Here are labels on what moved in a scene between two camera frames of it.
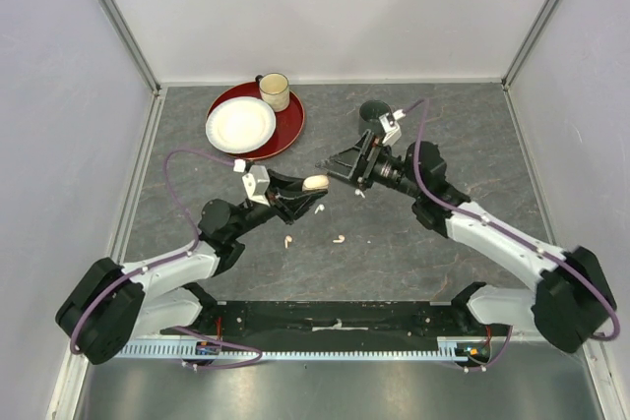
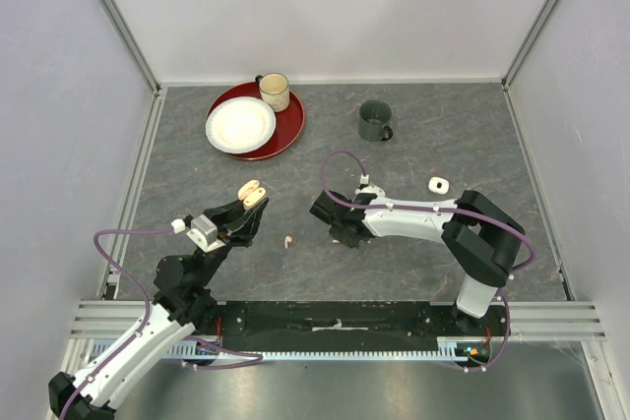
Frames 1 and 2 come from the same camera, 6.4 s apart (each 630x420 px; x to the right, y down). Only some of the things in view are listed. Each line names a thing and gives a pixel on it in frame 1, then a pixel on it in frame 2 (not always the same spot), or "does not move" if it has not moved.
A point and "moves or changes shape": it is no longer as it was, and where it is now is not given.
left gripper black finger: x=302 y=205 → x=252 y=218
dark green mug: x=370 y=112 does not move
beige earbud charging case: x=316 y=183 moves or changes shape
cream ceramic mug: x=274 y=89 does not move
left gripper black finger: x=283 y=183 → x=222 y=214
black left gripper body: x=282 y=207 → x=233 y=237
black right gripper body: x=374 y=158 → x=335 y=232
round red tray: x=288 y=123 does not move
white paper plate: x=239 y=124 does not move
